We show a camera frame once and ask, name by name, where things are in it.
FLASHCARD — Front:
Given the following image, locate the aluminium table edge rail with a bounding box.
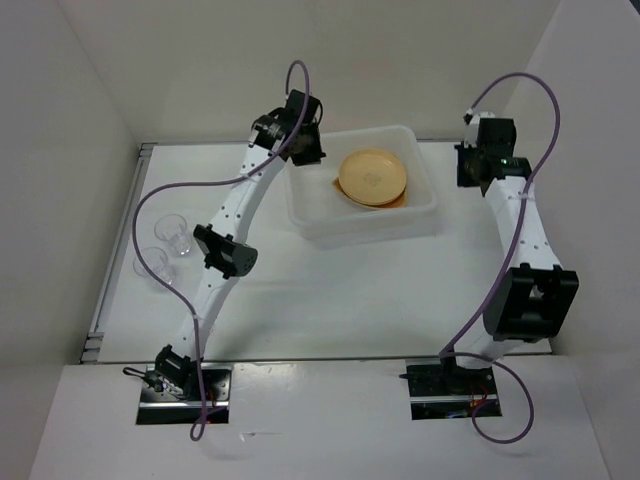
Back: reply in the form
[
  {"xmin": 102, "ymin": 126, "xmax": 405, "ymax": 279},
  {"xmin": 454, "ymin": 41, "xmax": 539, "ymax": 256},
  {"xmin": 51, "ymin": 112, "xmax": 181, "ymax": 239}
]
[{"xmin": 79, "ymin": 143, "xmax": 156, "ymax": 365}]

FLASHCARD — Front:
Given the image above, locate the clear plastic cup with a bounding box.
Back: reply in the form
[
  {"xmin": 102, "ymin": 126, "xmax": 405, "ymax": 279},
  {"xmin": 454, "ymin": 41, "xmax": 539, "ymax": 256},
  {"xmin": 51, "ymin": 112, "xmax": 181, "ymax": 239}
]
[
  {"xmin": 154, "ymin": 214, "xmax": 192, "ymax": 256},
  {"xmin": 133, "ymin": 247, "xmax": 176, "ymax": 290}
]

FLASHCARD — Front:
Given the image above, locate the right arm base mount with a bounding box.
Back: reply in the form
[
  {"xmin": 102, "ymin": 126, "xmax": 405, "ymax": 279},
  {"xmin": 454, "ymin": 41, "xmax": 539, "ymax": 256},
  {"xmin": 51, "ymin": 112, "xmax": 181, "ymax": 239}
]
[{"xmin": 399, "ymin": 358, "xmax": 502, "ymax": 421}]

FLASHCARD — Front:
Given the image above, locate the woven bamboo basket tray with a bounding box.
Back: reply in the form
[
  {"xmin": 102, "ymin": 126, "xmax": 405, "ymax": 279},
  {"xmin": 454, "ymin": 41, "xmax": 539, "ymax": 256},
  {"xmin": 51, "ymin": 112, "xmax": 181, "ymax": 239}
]
[{"xmin": 332, "ymin": 177, "xmax": 408, "ymax": 210}]

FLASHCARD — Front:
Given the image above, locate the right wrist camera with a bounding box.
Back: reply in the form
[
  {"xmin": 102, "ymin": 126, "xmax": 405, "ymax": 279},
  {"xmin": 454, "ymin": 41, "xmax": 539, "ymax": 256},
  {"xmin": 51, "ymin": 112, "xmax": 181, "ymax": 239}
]
[{"xmin": 463, "ymin": 108, "xmax": 496, "ymax": 148}]

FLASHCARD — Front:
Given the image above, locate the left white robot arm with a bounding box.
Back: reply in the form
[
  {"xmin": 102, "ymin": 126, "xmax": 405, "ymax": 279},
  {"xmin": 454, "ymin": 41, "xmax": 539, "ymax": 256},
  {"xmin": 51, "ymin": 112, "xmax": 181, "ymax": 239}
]
[{"xmin": 155, "ymin": 90, "xmax": 325, "ymax": 400}]

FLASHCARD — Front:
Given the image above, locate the yellow plastic plate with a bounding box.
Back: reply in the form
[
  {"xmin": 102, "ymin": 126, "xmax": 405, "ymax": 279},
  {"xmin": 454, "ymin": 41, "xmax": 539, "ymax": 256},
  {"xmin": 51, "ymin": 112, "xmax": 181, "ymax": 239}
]
[{"xmin": 337, "ymin": 149, "xmax": 407, "ymax": 202}]

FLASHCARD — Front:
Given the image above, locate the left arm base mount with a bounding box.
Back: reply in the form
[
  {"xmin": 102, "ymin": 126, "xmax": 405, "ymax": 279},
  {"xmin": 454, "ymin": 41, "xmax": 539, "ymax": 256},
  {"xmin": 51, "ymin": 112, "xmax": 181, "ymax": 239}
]
[{"xmin": 122, "ymin": 364, "xmax": 232, "ymax": 425}]

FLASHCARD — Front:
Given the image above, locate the white plastic bin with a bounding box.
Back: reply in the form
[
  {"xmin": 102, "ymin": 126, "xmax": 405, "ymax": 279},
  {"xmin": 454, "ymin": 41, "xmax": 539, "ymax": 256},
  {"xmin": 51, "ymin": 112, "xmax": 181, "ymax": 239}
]
[{"xmin": 284, "ymin": 125, "xmax": 438, "ymax": 247}]

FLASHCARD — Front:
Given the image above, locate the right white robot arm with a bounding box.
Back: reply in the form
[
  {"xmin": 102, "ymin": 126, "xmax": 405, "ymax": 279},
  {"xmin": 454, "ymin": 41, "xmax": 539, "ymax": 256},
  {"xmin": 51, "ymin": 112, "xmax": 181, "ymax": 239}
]
[{"xmin": 438, "ymin": 112, "xmax": 579, "ymax": 393}]

